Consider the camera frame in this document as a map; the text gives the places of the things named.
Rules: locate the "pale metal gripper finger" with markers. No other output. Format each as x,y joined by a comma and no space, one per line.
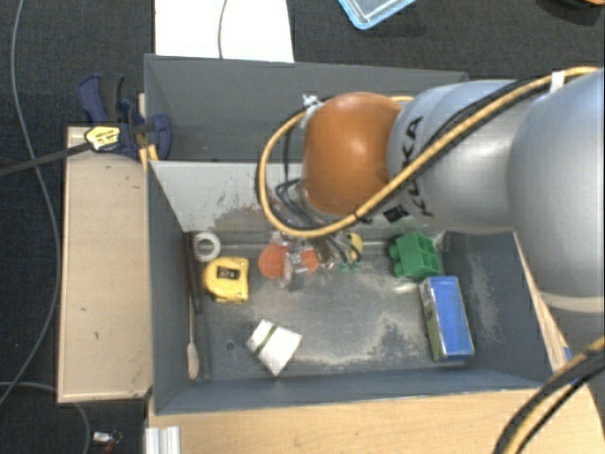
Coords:
288,272
299,279

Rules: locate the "orange ball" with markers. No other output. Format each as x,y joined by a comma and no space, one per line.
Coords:
271,262

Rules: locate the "grey metal bin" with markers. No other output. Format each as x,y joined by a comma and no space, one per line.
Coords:
340,319

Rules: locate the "white tape roll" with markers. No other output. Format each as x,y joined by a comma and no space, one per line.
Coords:
206,246

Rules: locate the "blue box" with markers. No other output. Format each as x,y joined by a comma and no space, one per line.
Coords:
451,317

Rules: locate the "green toy block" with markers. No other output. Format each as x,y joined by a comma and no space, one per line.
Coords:
416,256

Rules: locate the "pale wood board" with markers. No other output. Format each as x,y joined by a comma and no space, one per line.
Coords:
104,272

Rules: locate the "yellow round thing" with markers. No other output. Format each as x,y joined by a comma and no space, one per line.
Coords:
355,241

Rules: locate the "yellow tape measure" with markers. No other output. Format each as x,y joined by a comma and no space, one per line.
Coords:
227,279

